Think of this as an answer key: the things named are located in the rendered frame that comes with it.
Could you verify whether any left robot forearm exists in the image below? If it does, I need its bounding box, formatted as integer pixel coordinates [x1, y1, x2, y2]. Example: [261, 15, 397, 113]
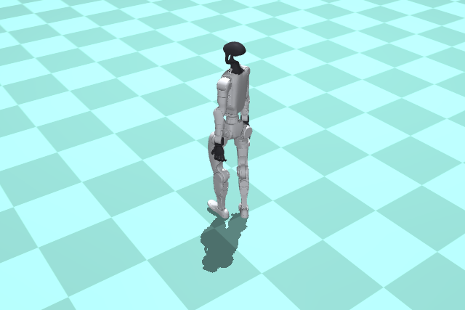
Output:
[214, 109, 225, 144]

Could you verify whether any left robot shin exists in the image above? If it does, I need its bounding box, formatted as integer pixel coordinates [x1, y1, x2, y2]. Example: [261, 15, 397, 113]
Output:
[213, 172, 229, 210]

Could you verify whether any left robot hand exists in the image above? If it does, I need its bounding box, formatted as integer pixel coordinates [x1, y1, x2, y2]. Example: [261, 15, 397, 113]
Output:
[211, 137, 227, 162]

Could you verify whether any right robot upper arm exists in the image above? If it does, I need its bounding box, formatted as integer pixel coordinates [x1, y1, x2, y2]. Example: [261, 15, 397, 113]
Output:
[241, 65, 250, 98]

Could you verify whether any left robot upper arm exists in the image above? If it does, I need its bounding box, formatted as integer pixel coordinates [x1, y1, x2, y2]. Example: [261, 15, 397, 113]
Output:
[213, 76, 232, 116]

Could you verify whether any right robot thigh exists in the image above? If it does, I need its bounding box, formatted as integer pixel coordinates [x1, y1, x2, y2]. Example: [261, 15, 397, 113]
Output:
[234, 123, 252, 179]

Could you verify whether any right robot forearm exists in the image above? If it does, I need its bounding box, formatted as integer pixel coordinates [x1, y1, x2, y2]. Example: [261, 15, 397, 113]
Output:
[240, 96, 250, 121]

